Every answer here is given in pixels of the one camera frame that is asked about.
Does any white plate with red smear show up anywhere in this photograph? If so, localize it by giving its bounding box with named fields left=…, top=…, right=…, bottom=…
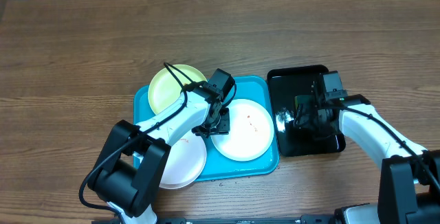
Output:
left=159, top=131, right=207, bottom=190

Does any black plastic tray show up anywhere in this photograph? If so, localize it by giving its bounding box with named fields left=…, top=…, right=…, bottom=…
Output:
left=267, top=65, right=346, bottom=157

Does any blue plastic tray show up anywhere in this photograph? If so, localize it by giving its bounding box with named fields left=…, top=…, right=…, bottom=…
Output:
left=133, top=76, right=280, bottom=181

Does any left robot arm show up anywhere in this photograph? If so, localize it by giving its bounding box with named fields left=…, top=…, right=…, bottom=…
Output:
left=78, top=76, right=236, bottom=223

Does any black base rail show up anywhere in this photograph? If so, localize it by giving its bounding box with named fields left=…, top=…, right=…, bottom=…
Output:
left=156, top=214, right=344, bottom=224

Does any yellow-green plate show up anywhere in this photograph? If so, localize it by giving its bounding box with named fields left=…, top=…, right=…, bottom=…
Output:
left=148, top=65, right=207, bottom=114

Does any green and yellow sponge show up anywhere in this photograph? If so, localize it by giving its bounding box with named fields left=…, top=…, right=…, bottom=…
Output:
left=294, top=95, right=311, bottom=114

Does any white plate with grey rim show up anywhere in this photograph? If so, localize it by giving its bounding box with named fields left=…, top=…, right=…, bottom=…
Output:
left=211, top=99, right=274, bottom=161

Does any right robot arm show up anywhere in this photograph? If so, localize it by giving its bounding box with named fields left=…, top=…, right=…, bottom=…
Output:
left=293, top=91, right=439, bottom=223

